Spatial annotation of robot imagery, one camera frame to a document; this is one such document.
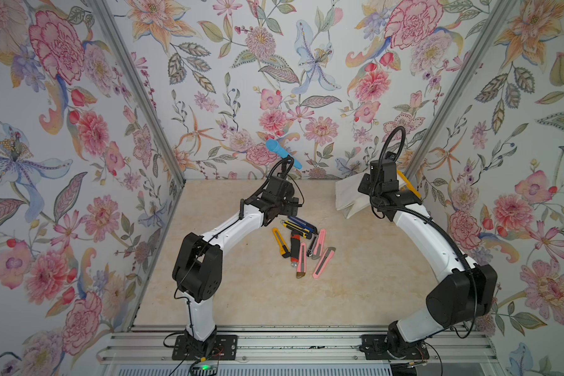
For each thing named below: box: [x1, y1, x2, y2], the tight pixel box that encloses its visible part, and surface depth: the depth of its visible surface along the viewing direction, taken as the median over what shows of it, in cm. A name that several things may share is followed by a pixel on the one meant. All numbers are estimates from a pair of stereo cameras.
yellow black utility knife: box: [272, 227, 291, 259], surface depth 100 cm
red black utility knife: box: [290, 233, 301, 268], surface depth 98 cm
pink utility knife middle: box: [311, 227, 327, 261], surface depth 100 cm
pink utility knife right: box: [311, 246, 337, 279], surface depth 95 cm
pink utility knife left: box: [296, 242, 308, 279], surface depth 95 cm
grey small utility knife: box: [307, 232, 319, 257], surface depth 99 cm
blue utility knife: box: [287, 215, 319, 235], surface depth 106 cm
